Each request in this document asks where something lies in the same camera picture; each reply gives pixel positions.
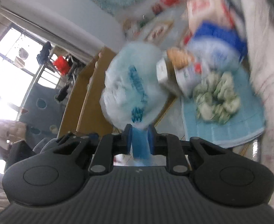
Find white printed tissue pack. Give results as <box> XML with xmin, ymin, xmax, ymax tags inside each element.
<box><xmin>174</xmin><ymin>37</ymin><xmax>241</xmax><ymax>98</ymax></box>

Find blue cloth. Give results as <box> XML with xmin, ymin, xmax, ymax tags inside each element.
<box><xmin>131</xmin><ymin>126</ymin><xmax>152</xmax><ymax>167</ymax></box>

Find grey dotted cover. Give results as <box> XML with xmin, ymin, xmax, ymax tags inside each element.
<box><xmin>18</xmin><ymin>82</ymin><xmax>70</xmax><ymax>143</ymax></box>

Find large red shopping bag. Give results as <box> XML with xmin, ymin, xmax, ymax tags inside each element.
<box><xmin>52</xmin><ymin>55</ymin><xmax>71</xmax><ymax>75</ymax></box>

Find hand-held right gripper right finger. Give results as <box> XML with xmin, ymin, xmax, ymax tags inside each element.
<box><xmin>147</xmin><ymin>124</ymin><xmax>224</xmax><ymax>175</ymax></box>

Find person's left forearm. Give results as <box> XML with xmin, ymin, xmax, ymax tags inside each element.
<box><xmin>0</xmin><ymin>118</ymin><xmax>27</xmax><ymax>150</ymax></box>

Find pink wet wipes pack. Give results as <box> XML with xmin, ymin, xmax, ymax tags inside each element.
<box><xmin>186</xmin><ymin>0</ymin><xmax>235</xmax><ymax>32</ymax></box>

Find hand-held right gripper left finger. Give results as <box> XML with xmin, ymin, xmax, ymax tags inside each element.
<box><xmin>53</xmin><ymin>124</ymin><xmax>133</xmax><ymax>175</ymax></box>

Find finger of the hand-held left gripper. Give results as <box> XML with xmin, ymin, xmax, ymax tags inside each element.
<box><xmin>56</xmin><ymin>132</ymin><xmax>99</xmax><ymax>144</ymax></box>

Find brown cardboard box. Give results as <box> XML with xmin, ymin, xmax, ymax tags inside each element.
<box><xmin>58</xmin><ymin>47</ymin><xmax>119</xmax><ymax>137</ymax></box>

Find blue white packet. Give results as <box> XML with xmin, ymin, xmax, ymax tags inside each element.
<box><xmin>193</xmin><ymin>22</ymin><xmax>248</xmax><ymax>59</ymax></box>

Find light blue checked towel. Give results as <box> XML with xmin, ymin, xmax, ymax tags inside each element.
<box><xmin>181</xmin><ymin>63</ymin><xmax>267</xmax><ymax>148</ymax></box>

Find green scrunchie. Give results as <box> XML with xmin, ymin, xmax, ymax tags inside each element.
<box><xmin>193</xmin><ymin>71</ymin><xmax>241</xmax><ymax>124</ymax></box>

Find blue garment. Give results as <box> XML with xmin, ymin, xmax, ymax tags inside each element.
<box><xmin>36</xmin><ymin>41</ymin><xmax>52</xmax><ymax>64</ymax></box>

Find window with bars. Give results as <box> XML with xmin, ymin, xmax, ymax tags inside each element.
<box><xmin>0</xmin><ymin>27</ymin><xmax>65</xmax><ymax>112</ymax></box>

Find white plastic bag blue print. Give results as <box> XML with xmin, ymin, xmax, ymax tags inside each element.
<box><xmin>99</xmin><ymin>41</ymin><xmax>171</xmax><ymax>131</ymax></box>

